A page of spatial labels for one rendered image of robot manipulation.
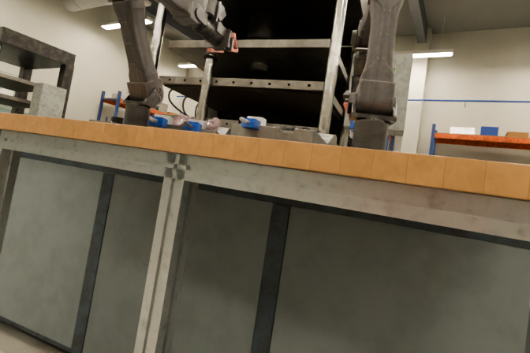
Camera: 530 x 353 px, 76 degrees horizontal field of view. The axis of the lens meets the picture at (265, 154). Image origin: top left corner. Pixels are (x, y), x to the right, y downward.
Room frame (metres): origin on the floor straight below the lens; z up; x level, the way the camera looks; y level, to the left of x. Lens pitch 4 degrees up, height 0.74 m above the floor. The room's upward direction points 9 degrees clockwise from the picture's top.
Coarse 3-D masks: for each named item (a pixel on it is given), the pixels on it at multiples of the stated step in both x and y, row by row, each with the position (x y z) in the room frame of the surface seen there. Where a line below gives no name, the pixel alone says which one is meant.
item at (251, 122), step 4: (248, 116) 1.02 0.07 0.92; (240, 120) 0.93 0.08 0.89; (244, 120) 0.94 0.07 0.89; (248, 120) 0.98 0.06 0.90; (252, 120) 0.97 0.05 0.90; (256, 120) 0.98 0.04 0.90; (260, 120) 1.01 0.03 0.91; (264, 120) 1.02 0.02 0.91; (244, 124) 0.98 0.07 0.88; (248, 124) 0.97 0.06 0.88; (252, 124) 0.97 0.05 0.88; (256, 124) 0.98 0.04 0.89; (260, 124) 1.00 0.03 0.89; (264, 124) 1.03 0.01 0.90; (248, 128) 1.00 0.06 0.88; (252, 128) 0.99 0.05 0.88; (256, 128) 0.99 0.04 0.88
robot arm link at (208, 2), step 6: (198, 0) 1.05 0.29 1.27; (204, 0) 1.04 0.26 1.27; (210, 0) 1.06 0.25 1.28; (216, 0) 1.08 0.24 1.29; (204, 6) 1.03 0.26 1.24; (210, 6) 1.06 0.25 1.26; (198, 12) 0.99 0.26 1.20; (204, 12) 1.01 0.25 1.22; (210, 12) 1.06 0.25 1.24; (198, 18) 0.99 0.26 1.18; (204, 18) 1.02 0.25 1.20; (186, 24) 1.05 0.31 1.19; (192, 24) 1.04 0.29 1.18; (198, 24) 1.03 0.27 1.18; (204, 24) 1.03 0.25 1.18
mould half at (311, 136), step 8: (232, 128) 1.03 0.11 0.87; (240, 128) 1.02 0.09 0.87; (264, 128) 0.99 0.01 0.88; (272, 128) 0.98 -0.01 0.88; (248, 136) 1.01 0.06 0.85; (256, 136) 1.00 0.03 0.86; (264, 136) 0.99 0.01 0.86; (272, 136) 0.98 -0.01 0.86; (280, 136) 0.97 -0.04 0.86; (288, 136) 0.96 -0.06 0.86; (296, 136) 0.95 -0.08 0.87; (304, 136) 0.94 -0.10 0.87; (312, 136) 0.94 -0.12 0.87; (320, 136) 1.02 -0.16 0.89; (328, 136) 1.20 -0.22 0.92; (336, 136) 1.26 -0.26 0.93; (328, 144) 1.14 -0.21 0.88
